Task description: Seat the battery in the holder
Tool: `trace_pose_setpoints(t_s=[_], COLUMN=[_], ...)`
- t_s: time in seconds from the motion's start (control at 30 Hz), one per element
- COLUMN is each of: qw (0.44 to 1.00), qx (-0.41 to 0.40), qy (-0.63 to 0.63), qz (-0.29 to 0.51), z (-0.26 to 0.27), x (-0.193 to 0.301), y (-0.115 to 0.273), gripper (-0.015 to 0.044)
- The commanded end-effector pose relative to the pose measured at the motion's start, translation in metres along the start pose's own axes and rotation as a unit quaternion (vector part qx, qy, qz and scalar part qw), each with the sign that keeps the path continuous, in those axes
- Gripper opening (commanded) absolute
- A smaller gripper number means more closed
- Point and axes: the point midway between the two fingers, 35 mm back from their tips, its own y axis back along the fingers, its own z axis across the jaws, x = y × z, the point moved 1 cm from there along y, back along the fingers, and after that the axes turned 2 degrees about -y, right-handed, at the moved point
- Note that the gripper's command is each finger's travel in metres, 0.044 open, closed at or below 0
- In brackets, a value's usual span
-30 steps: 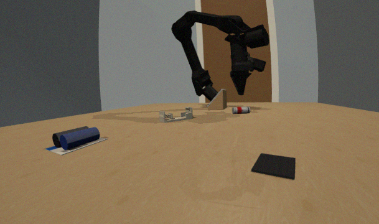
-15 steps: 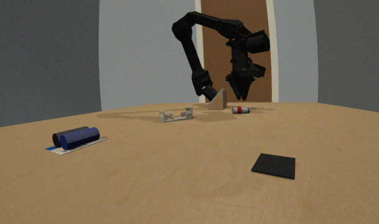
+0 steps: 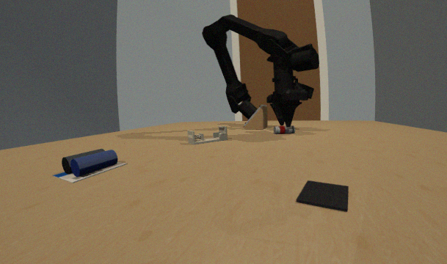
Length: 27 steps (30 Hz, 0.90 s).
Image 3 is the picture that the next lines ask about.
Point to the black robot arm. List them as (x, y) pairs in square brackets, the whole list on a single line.
[(271, 41)]

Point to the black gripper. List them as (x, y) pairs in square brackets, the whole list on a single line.
[(285, 98)]

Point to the grey cylindrical battery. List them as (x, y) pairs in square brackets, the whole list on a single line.
[(284, 130)]

